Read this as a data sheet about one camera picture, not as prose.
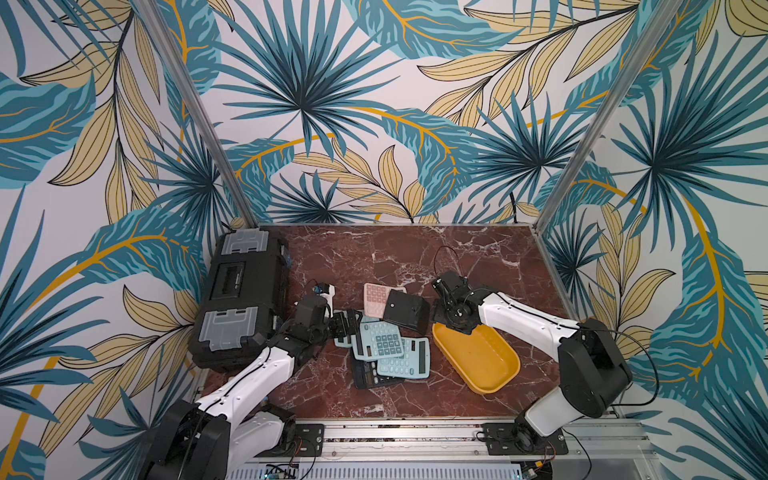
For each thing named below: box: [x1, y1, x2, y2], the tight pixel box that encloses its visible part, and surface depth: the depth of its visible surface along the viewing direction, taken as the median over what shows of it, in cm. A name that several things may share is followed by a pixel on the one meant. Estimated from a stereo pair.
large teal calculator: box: [351, 321, 404, 362], surface depth 87 cm
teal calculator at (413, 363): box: [377, 337, 431, 379], surface depth 85 cm
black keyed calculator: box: [351, 357, 404, 389], surface depth 83 cm
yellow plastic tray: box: [432, 323, 521, 394], surface depth 87 cm
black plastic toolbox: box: [189, 228, 290, 372], surface depth 82 cm
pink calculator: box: [364, 282, 407, 319], surface depth 95 cm
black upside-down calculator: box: [383, 289, 431, 336], surface depth 92 cm
